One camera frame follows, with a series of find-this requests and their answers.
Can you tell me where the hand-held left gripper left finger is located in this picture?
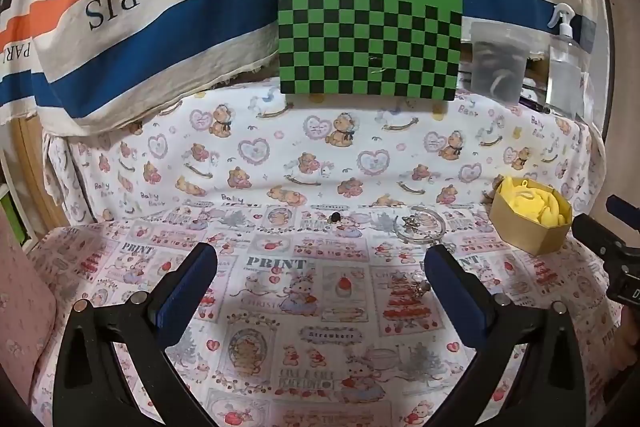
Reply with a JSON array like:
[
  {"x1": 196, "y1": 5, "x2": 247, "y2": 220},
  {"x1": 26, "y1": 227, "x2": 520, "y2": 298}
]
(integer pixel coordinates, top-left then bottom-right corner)
[{"x1": 52, "y1": 242, "x2": 219, "y2": 427}]

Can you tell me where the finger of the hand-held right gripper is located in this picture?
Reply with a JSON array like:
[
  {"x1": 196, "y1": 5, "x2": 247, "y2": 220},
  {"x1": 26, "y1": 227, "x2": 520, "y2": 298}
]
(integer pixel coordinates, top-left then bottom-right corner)
[
  {"x1": 606, "y1": 194, "x2": 640, "y2": 229},
  {"x1": 571, "y1": 214, "x2": 632, "y2": 264}
]

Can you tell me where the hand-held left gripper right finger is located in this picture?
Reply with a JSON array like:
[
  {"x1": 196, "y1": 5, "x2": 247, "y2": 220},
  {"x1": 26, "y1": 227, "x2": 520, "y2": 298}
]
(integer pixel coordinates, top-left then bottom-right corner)
[{"x1": 423, "y1": 244, "x2": 599, "y2": 427}]

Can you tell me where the gold hexagonal box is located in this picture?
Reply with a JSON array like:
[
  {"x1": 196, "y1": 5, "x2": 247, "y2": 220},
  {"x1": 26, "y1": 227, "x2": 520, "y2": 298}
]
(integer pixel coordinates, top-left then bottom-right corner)
[{"x1": 488, "y1": 176, "x2": 574, "y2": 257}]

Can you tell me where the metal charm bracelet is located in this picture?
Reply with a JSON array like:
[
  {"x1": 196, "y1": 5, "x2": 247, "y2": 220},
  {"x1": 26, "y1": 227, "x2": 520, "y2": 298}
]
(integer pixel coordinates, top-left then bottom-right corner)
[{"x1": 393, "y1": 206, "x2": 447, "y2": 244}]

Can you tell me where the person's right forearm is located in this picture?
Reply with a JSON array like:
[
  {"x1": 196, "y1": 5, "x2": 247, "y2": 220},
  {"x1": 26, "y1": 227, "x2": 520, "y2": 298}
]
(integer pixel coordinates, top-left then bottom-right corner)
[{"x1": 617, "y1": 307, "x2": 640, "y2": 377}]

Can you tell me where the yellow cloth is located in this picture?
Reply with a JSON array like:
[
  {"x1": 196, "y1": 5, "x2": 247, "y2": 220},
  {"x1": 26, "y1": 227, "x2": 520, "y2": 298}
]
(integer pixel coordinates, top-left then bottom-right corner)
[{"x1": 495, "y1": 176, "x2": 572, "y2": 228}]

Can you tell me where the pink strawberry print cloth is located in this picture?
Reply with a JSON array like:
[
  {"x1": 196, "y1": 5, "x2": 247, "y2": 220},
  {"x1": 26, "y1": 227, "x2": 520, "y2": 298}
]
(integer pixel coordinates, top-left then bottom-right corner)
[{"x1": 30, "y1": 202, "x2": 632, "y2": 427}]

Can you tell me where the bear print blanket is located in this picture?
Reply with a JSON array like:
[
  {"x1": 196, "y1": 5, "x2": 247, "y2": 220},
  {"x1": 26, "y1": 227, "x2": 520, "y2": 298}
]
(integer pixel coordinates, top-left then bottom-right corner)
[{"x1": 42, "y1": 77, "x2": 609, "y2": 229}]

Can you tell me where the clear spray bottle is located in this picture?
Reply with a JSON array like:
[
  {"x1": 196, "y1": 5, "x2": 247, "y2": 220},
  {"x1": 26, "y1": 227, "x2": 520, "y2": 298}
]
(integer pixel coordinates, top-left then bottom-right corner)
[{"x1": 544, "y1": 3, "x2": 589, "y2": 118}]

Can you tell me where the pink cushion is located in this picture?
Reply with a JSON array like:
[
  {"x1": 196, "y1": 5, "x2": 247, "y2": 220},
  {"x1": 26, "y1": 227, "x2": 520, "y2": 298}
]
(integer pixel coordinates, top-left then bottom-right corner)
[{"x1": 0, "y1": 207, "x2": 59, "y2": 408}]

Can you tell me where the green storage box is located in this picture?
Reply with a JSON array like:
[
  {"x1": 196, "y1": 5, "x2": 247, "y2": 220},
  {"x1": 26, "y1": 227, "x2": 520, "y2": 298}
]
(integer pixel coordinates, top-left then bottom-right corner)
[{"x1": 0, "y1": 191, "x2": 27, "y2": 249}]

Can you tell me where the translucent plastic jar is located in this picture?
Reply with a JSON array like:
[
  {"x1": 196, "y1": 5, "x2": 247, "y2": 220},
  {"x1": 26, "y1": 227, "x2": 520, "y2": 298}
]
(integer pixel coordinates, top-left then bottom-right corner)
[{"x1": 470, "y1": 21, "x2": 531, "y2": 104}]

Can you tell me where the striped printed cloth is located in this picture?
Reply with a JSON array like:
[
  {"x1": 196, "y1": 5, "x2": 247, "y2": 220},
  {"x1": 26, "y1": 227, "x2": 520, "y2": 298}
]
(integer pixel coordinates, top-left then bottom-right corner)
[{"x1": 0, "y1": 0, "x2": 610, "y2": 138}]

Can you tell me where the green checkered tissue box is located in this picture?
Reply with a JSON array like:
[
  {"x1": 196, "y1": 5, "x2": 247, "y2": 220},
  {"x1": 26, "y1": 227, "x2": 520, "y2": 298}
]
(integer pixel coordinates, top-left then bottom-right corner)
[{"x1": 277, "y1": 0, "x2": 465, "y2": 102}]

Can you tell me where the wooden frame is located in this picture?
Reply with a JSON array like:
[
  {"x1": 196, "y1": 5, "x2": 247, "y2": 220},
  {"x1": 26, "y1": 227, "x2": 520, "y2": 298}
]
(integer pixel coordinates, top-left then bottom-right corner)
[{"x1": 9, "y1": 116, "x2": 72, "y2": 229}]

